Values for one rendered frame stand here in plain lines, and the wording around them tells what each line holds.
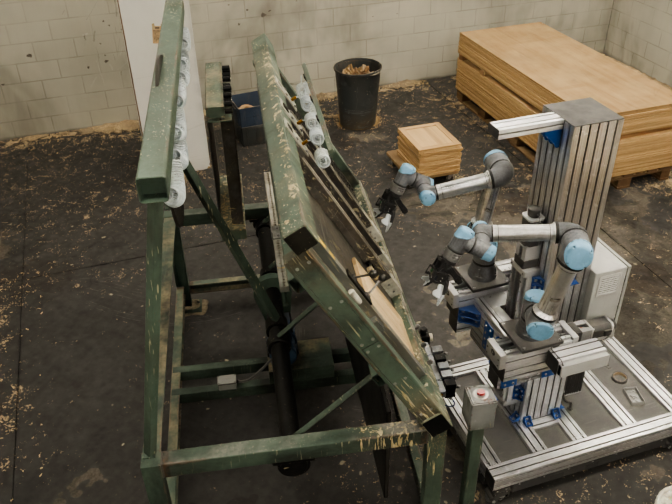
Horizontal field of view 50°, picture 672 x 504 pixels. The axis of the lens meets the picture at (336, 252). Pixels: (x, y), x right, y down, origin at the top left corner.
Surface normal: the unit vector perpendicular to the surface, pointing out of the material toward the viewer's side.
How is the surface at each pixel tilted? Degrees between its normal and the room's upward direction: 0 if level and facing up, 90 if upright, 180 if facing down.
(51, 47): 90
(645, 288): 0
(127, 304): 0
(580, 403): 0
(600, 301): 90
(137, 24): 90
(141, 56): 90
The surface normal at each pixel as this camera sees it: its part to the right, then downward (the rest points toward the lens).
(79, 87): 0.32, 0.53
